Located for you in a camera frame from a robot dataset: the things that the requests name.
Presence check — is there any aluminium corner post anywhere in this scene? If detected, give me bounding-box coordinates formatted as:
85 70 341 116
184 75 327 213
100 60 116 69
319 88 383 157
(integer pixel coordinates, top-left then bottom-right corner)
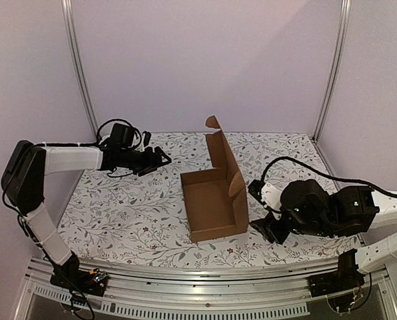
61 0 98 135
311 0 352 145

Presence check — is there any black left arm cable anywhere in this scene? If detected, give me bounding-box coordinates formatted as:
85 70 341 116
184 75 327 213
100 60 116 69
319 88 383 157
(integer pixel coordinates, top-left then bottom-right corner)
95 119 145 151

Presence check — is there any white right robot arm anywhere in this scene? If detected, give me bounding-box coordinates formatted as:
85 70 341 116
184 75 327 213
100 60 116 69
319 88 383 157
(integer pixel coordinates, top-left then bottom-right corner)
248 179 397 273

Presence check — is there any floral patterned table mat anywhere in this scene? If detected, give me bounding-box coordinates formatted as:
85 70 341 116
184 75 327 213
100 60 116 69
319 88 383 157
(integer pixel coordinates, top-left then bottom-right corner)
59 133 362 269

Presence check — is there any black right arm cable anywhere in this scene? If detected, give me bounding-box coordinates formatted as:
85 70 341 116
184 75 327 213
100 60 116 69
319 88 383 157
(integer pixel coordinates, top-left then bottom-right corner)
260 155 397 201

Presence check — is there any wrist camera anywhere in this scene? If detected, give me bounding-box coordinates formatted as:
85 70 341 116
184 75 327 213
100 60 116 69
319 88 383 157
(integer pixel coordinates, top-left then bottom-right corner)
248 179 282 220
140 131 151 151

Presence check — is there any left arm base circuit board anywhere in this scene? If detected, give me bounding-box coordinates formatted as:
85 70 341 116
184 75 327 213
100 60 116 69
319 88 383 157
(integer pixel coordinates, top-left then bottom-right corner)
85 268 109 283

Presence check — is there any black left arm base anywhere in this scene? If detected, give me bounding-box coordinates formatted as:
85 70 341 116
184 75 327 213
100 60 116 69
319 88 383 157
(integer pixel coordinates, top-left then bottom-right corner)
46 252 109 297

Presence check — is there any right aluminium corner post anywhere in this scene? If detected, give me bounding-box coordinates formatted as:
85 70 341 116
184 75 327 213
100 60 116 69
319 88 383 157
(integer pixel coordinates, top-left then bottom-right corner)
311 0 352 145

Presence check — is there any left aluminium corner post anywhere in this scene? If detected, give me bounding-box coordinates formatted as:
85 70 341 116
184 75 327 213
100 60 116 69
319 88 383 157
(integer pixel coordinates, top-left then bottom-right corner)
61 0 98 135

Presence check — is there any aluminium front table rail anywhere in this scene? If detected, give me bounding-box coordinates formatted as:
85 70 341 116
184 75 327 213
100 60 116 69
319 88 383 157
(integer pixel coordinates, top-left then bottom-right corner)
13 256 397 320

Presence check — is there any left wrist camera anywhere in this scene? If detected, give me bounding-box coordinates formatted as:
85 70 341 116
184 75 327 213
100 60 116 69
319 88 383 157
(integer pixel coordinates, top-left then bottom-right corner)
140 131 151 151

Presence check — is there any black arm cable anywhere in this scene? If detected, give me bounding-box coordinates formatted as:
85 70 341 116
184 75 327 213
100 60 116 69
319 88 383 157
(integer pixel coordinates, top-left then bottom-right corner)
260 155 397 201
95 119 145 151

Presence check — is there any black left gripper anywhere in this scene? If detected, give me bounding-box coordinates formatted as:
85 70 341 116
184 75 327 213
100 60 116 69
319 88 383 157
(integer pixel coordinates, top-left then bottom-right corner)
121 146 172 177

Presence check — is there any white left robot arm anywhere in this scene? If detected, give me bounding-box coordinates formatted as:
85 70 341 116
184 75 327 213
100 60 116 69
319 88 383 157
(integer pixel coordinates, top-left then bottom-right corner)
1 119 172 289

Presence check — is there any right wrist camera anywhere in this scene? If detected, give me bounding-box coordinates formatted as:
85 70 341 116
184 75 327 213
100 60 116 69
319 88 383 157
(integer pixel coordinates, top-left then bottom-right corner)
248 179 282 220

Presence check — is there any brown cardboard box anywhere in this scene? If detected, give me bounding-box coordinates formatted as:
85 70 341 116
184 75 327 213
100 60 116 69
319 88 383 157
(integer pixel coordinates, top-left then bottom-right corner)
181 115 249 243

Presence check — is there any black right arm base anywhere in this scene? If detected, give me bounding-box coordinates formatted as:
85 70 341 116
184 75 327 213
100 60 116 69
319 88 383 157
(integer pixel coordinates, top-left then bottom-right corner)
307 249 364 313

